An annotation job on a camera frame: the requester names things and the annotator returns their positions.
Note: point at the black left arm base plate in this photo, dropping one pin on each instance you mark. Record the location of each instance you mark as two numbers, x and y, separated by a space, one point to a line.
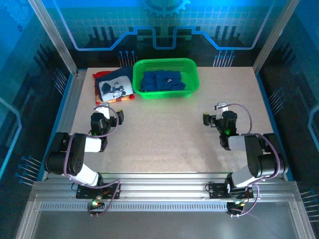
84 193

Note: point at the aluminium upright post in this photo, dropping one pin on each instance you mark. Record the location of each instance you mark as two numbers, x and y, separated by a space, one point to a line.
54 39
274 37

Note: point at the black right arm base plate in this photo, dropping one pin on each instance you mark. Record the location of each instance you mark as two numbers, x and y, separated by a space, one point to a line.
218 191

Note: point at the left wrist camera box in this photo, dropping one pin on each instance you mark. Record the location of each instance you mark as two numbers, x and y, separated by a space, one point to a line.
106 112

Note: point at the blue panda print t-shirt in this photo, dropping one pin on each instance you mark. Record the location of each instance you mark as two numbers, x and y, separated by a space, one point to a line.
162 79

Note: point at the red t-shirt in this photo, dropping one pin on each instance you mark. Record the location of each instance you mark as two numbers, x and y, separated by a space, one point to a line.
102 74

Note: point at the green plastic basket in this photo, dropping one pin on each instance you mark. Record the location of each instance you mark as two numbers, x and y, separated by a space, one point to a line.
190 74

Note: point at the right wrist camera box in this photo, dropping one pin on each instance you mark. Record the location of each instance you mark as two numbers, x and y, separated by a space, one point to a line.
220 108

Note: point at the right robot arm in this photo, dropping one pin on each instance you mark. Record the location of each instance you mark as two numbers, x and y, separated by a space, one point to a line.
259 159

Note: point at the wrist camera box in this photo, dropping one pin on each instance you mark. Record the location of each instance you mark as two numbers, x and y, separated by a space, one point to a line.
106 112
220 108

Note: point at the aluminium frame rail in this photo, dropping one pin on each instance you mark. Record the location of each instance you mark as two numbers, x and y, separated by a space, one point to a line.
162 184

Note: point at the connector board with green light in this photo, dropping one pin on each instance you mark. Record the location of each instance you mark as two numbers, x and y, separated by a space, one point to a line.
96 204
235 205

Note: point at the navy cartoon print t-shirt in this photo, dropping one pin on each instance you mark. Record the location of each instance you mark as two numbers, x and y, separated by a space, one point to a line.
119 74

